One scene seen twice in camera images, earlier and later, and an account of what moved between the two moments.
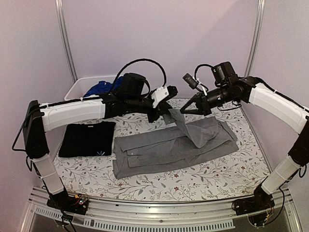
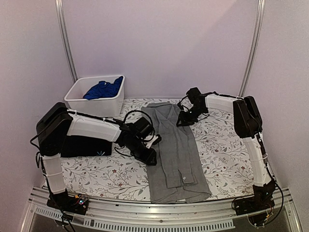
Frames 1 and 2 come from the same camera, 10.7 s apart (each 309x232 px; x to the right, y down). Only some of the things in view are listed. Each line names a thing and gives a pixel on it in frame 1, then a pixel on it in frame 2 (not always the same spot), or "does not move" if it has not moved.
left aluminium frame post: x=59 y=7 does not move
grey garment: x=188 y=139 -> x=178 y=177
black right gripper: x=205 y=110 -> x=186 y=121
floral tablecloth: x=238 y=175 does not move
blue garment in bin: x=103 y=87 does not move
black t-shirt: x=88 y=139 does not move
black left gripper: x=162 y=107 -> x=147 y=157
